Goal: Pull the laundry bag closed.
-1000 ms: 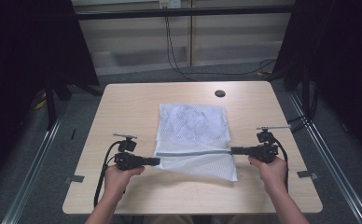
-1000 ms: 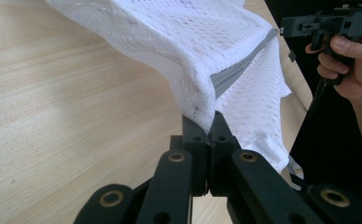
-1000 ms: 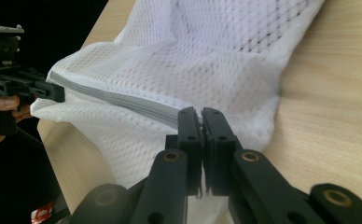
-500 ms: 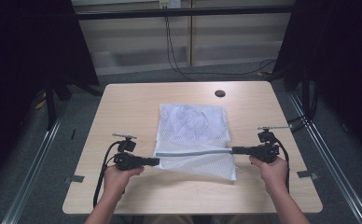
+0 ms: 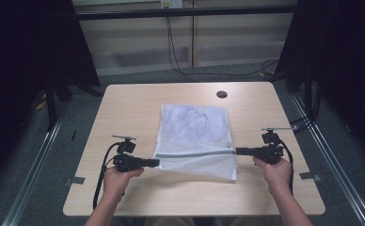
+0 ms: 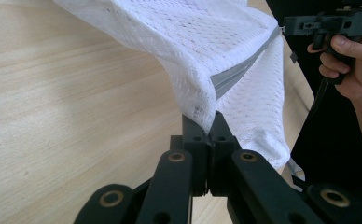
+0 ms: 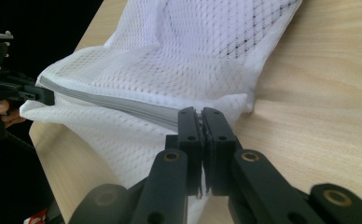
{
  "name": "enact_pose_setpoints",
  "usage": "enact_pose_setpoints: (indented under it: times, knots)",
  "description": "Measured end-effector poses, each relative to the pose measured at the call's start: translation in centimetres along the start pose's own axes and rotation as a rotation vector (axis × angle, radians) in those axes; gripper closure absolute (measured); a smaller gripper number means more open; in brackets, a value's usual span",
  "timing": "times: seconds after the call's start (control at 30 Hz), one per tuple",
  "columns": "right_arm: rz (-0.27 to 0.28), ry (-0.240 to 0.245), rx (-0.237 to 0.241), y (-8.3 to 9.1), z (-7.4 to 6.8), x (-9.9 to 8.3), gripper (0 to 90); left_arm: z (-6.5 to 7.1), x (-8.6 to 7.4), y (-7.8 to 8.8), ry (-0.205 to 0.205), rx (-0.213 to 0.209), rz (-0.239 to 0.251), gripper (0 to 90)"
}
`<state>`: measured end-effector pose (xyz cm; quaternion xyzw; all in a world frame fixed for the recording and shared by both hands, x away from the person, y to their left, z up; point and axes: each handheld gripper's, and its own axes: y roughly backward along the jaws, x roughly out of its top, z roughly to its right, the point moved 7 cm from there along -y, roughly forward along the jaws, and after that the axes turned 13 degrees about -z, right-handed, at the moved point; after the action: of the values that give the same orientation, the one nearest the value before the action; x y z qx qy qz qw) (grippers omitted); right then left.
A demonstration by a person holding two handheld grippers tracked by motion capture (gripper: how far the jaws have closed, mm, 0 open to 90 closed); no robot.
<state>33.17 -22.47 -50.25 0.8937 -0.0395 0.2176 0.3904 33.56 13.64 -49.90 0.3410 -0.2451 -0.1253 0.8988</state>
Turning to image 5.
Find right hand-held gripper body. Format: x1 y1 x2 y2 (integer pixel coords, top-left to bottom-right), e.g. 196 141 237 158
253 126 298 166

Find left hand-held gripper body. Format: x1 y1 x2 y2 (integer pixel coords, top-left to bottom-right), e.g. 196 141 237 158
110 134 142 173

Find white mesh laundry bag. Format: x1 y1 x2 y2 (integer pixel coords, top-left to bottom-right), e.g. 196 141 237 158
152 104 243 183

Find person's left hand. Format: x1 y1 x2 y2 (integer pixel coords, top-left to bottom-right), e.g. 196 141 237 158
103 166 145 200

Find person's right hand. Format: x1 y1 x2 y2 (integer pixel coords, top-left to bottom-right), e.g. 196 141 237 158
251 155 294 193

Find pale crumpled garment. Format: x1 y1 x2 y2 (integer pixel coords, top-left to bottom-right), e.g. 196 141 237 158
163 105 233 149

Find black metal stand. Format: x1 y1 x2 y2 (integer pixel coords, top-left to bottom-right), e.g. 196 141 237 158
43 74 60 133

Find black curtain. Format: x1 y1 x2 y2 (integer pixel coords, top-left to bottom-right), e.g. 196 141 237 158
0 0 102 192
274 0 365 166

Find black horizontal bar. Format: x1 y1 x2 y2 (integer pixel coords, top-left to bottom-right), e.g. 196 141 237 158
74 5 298 22

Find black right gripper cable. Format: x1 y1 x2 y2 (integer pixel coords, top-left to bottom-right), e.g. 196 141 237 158
277 138 295 196

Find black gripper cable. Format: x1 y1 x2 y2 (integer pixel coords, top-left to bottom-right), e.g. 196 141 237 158
277 138 295 196
92 141 122 211

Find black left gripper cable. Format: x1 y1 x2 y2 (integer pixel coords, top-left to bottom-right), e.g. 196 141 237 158
92 141 122 211

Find black floor cables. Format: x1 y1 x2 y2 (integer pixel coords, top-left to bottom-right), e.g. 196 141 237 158
288 80 322 136

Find aluminium floor rail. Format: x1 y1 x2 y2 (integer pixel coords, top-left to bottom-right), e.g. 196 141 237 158
289 91 365 226
1 114 66 226

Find black wall cables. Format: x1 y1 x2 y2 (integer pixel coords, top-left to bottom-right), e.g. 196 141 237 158
165 16 280 83

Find white wall outlet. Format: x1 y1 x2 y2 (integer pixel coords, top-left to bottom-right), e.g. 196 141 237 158
159 0 184 9

